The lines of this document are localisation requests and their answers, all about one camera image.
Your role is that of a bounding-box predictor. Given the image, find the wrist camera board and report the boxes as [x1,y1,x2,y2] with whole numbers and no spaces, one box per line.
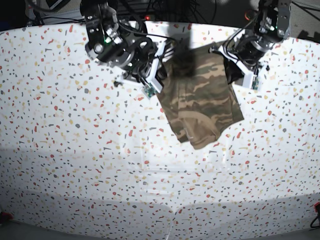
[251,75,261,91]
[141,84,156,100]

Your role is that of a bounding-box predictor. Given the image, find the black cable bundle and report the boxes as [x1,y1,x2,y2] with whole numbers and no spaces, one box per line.
[147,0,218,25]

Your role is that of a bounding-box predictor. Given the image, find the red clamp right corner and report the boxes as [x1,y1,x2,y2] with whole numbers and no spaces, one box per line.
[314,202,320,215]

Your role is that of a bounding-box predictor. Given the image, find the camouflage T-shirt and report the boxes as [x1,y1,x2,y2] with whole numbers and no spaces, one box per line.
[157,45,244,150]

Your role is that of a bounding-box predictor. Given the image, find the red clamp left corner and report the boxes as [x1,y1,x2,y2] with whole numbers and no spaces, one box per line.
[0,211,13,224]

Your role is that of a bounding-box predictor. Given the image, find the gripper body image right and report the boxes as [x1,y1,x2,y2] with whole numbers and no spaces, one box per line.
[232,37,269,65]

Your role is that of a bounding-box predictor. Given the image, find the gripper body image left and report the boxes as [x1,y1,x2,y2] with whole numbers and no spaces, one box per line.
[119,37,156,75]

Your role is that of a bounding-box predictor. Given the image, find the red clamp corner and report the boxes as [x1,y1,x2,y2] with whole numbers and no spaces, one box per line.
[314,202,320,215]
[0,211,13,224]

